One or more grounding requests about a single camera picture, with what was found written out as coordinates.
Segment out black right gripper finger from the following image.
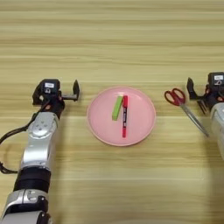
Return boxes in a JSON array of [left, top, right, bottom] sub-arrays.
[[186, 77, 205, 101]]

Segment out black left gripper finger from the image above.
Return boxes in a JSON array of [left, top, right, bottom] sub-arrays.
[[32, 82, 45, 106], [60, 79, 81, 102]]

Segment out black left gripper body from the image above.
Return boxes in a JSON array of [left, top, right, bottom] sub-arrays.
[[38, 91, 66, 119]]

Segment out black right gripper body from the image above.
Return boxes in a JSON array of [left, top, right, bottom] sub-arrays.
[[196, 84, 224, 114]]

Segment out red handled scissors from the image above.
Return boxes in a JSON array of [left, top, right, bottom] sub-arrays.
[[164, 87, 210, 138]]

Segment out green marker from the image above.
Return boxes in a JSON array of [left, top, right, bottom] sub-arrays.
[[111, 94, 124, 122]]

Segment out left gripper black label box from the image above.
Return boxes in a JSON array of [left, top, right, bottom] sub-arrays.
[[39, 78, 61, 95]]

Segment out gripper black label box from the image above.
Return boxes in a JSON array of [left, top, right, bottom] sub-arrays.
[[207, 72, 224, 88], [39, 78, 61, 95]]

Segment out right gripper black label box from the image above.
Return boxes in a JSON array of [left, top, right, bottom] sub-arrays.
[[207, 72, 224, 88]]

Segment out red marker pen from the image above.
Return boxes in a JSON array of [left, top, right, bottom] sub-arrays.
[[122, 94, 130, 138]]

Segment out pink round plate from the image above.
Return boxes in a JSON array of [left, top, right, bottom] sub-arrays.
[[86, 86, 157, 147]]

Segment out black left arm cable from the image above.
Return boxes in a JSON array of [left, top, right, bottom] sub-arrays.
[[0, 107, 46, 175]]

